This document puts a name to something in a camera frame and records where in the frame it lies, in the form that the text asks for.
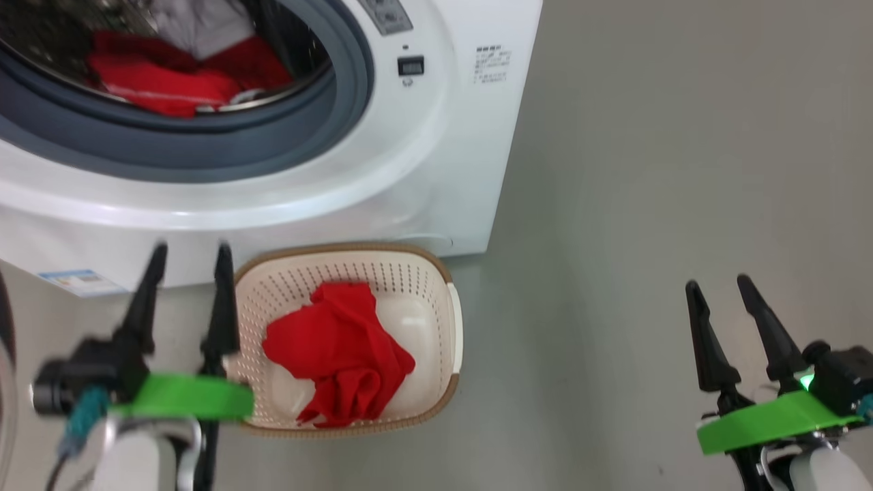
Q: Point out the white grey garment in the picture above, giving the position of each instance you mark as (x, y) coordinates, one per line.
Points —
(204, 27)

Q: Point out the black round washing machine door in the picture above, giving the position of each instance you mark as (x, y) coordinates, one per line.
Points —
(5, 320)

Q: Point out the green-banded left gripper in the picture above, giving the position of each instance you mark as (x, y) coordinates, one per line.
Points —
(184, 399)

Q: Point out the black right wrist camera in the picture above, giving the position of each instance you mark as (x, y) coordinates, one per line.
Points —
(842, 378)

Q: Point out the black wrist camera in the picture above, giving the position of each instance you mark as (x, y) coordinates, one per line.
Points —
(842, 378)
(68, 382)

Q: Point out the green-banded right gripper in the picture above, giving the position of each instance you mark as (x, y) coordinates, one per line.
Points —
(764, 423)

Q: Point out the white front-load washing machine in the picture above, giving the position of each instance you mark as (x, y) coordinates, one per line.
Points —
(443, 170)

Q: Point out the grey warning sticker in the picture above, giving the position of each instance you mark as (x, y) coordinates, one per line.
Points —
(389, 13)

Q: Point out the cream perforated laundry basket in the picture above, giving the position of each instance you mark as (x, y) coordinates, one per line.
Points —
(423, 320)

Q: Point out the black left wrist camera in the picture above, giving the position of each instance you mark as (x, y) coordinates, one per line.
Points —
(68, 382)

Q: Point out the blue white energy label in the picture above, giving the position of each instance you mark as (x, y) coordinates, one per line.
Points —
(78, 281)

